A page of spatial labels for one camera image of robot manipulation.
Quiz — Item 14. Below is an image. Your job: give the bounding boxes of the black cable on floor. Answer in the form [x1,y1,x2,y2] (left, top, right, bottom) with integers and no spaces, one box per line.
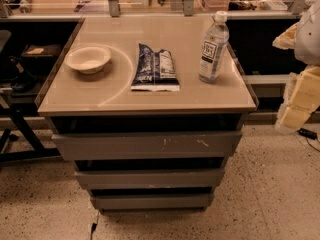
[88,210,101,240]

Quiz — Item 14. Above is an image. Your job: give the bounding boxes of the black power adapter with cable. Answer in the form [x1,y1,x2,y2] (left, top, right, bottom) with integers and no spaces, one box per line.
[298,128,320,152]

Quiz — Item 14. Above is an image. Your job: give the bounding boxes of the white ceramic bowl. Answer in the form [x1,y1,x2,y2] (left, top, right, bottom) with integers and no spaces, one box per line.
[64,45,111,74]

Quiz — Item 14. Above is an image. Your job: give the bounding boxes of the grey drawer cabinet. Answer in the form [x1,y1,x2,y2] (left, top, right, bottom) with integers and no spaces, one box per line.
[36,16,257,199]

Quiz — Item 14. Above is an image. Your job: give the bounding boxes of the clear plastic water bottle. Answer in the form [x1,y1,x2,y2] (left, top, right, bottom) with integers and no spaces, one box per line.
[199,11,229,83]

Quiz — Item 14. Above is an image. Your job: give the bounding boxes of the grey middle drawer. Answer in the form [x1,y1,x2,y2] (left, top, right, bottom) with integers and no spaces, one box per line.
[75,169,224,190]

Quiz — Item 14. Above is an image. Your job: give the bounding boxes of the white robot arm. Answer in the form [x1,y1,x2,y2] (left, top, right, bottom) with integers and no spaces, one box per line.
[272,0,320,134]

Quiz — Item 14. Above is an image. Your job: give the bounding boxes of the dark box on shelf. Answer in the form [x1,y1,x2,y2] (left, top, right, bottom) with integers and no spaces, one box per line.
[21,44,62,63]

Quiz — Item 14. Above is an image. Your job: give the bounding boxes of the blue chip bag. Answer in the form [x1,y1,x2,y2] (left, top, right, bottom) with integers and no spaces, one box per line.
[131,44,180,92]

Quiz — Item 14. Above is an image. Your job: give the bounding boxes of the grey top drawer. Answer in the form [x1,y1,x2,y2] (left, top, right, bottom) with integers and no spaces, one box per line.
[52,131,242,161]

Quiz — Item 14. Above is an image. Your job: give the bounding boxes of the grey bottom drawer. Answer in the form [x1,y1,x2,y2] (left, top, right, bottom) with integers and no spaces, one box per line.
[91,193,213,210]

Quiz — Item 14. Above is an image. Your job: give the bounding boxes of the black folding stand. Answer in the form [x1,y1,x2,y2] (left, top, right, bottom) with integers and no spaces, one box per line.
[0,100,60,163]

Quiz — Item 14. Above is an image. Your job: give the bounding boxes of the grey drawer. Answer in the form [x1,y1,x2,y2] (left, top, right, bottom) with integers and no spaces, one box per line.
[75,169,224,190]
[52,131,242,161]
[91,193,213,210]

